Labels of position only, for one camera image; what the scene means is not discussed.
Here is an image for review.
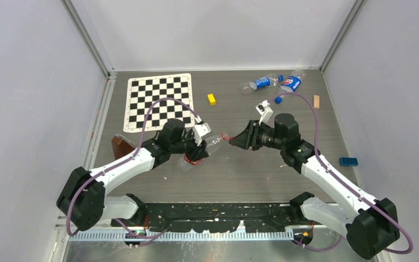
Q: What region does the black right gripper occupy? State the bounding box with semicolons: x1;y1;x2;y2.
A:
230;120;286;151

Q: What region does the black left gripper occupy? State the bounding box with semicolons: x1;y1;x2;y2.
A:
170;130;208;163

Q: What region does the clear bottle red label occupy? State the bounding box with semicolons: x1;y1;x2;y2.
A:
177;132;229;171

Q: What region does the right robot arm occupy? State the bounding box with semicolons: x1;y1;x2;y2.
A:
229;114;400;260

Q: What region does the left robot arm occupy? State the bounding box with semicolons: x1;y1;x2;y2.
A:
56;118;211;231

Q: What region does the clear bottle blue label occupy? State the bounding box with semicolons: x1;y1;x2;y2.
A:
241;74;284;94

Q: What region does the pepsi bottle blue cap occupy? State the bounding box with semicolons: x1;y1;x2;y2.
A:
274;68;306;104

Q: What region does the yellow wooden block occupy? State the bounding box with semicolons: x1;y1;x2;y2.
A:
207;93;216;106

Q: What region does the brown wooden metronome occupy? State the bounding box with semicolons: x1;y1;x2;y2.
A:
111;134;136;160

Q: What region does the black white chessboard mat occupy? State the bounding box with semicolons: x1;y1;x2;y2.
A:
123;73;195;133

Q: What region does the tan wooden block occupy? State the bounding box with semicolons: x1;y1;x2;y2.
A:
313;95;320;109

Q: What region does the blue lego brick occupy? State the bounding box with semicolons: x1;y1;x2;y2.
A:
339;157;358;166

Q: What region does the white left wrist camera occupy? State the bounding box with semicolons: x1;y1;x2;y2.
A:
192;123;212;146

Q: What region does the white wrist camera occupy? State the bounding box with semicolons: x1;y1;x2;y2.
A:
255;100;273;124
192;123;212;146

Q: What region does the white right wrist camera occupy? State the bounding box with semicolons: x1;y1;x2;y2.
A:
255;100;273;124

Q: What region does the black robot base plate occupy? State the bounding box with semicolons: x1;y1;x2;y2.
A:
120;203;317;233

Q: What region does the slotted aluminium rail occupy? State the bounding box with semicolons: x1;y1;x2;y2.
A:
68;225;310;242

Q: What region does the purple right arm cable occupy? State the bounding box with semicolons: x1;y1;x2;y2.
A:
267;92;414;255

